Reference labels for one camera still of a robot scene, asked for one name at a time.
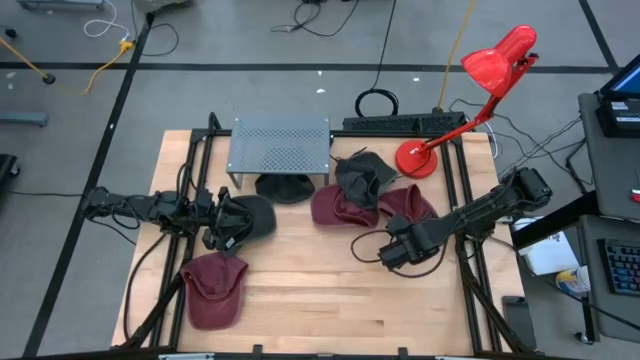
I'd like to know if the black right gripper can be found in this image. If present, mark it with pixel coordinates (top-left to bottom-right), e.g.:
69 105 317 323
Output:
378 215 441 271

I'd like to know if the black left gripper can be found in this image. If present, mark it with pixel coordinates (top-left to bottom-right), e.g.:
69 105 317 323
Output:
193 185 253 250

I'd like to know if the dark grey baseball cap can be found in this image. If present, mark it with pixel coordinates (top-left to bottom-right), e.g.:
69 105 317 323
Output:
333 147 401 211
214 194 278 256

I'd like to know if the maroon baseball cap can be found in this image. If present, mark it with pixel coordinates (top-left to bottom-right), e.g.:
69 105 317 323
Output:
310 183 380 229
377 183 439 224
179 251 250 331

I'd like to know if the black baseball cap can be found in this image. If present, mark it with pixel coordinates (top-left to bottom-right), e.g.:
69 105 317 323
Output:
254 173 316 205

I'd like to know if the grey perforated metal shelf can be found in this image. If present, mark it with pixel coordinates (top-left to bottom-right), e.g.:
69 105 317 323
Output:
226 115 332 190

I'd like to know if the black perforated metal box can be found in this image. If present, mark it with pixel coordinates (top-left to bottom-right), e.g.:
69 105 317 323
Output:
342 111 467 134

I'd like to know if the black desk beam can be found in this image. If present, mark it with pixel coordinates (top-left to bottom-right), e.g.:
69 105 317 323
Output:
509 191 601 251

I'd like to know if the white yellow blue container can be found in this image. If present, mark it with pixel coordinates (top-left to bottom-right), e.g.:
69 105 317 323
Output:
554 265 592 296

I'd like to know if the red desk lamp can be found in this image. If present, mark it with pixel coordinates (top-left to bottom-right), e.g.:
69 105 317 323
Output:
394 24 540 180

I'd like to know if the grey desk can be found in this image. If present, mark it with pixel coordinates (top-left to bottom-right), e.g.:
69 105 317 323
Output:
577 214 640 344

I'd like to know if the black keyboard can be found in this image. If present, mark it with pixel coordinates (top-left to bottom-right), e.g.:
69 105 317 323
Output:
597 238 640 297

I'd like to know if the grey metal floor foot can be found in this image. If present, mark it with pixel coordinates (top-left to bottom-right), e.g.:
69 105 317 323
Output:
17 0 106 11
0 110 49 127

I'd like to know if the grey cart top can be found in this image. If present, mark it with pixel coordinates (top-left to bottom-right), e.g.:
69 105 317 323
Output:
578 92 640 221

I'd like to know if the black laptop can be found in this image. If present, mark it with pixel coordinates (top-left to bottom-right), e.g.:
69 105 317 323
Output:
597 52 640 139

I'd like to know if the black aluminium table frame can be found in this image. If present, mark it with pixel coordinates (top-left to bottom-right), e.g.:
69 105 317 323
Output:
109 112 544 360

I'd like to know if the black arm base cable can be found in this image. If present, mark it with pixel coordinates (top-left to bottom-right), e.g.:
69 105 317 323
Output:
122 232 171 342

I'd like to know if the black coiled cable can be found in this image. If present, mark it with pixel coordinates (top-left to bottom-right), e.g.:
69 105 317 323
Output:
354 0 400 119

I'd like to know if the black looped floor cable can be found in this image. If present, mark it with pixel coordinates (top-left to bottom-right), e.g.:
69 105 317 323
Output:
130 0 180 57

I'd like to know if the yellow extension cord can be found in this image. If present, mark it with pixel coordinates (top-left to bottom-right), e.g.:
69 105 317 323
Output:
0 37 136 97

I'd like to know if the yellow hanging cable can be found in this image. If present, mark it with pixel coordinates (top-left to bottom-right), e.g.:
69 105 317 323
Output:
437 0 476 114

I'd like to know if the white cable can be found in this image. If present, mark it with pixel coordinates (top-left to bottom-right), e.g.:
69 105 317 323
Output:
83 0 132 41

